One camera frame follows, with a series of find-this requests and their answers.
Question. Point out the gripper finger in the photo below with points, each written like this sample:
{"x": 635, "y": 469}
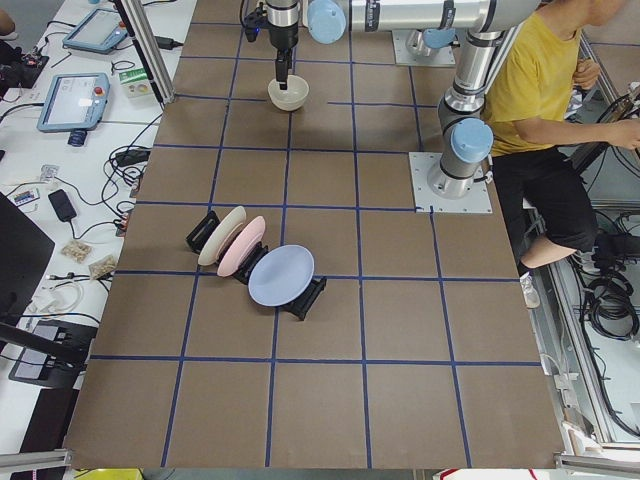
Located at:
{"x": 283, "y": 65}

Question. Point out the black power adapter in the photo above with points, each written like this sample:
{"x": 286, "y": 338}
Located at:
{"x": 131, "y": 157}

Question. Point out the aluminium frame post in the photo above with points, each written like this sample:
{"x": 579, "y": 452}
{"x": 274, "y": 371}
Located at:
{"x": 136, "y": 22}

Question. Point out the pink plate in rack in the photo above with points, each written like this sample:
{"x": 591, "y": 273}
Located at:
{"x": 241, "y": 247}

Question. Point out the cream ceramic bowl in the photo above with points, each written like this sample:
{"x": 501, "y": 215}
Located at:
{"x": 291, "y": 98}

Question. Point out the far blue teach pendant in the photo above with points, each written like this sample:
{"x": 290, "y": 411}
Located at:
{"x": 101, "y": 31}

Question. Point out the cream plate in rack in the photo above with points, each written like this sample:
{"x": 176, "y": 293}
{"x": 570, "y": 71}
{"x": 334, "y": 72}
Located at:
{"x": 221, "y": 236}

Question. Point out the green white small box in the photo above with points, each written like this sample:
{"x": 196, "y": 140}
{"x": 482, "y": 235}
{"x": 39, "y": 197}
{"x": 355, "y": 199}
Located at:
{"x": 135, "y": 83}

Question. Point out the colourful remote control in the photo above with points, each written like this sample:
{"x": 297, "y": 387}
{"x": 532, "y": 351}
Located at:
{"x": 25, "y": 197}

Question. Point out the blue teach pendant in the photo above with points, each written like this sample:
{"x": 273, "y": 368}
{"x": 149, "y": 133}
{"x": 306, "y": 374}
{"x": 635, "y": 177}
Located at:
{"x": 74, "y": 102}
{"x": 101, "y": 31}

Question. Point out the light blue plate in rack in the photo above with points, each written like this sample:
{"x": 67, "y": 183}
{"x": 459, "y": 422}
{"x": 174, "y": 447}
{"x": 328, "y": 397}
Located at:
{"x": 281, "y": 275}

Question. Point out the black phone on desk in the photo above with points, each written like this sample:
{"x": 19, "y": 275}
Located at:
{"x": 62, "y": 205}

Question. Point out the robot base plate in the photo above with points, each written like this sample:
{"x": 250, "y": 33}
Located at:
{"x": 435, "y": 192}
{"x": 444, "y": 58}

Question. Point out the black monitor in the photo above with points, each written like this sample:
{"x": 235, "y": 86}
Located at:
{"x": 25, "y": 254}

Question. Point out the near blue teach pendant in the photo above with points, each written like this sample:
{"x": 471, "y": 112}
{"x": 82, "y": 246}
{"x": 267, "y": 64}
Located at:
{"x": 74, "y": 102}

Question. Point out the black dish rack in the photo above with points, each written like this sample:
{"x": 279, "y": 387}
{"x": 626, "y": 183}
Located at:
{"x": 298, "y": 307}

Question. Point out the person in yellow shirt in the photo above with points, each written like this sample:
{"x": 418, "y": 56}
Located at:
{"x": 546, "y": 210}

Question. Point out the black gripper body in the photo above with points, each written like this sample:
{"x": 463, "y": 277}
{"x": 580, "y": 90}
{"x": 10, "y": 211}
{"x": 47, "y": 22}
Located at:
{"x": 283, "y": 34}

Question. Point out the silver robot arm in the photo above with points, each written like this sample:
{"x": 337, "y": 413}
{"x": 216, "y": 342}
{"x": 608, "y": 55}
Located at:
{"x": 490, "y": 28}
{"x": 426, "y": 42}

